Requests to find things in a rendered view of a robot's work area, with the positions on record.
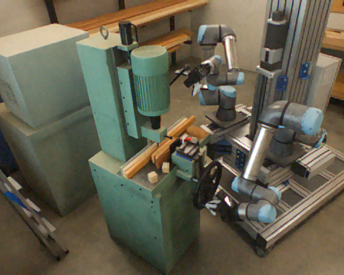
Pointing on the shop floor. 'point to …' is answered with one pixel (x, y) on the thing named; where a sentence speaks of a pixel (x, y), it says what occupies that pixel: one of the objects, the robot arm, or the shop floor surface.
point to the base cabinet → (150, 222)
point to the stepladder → (8, 186)
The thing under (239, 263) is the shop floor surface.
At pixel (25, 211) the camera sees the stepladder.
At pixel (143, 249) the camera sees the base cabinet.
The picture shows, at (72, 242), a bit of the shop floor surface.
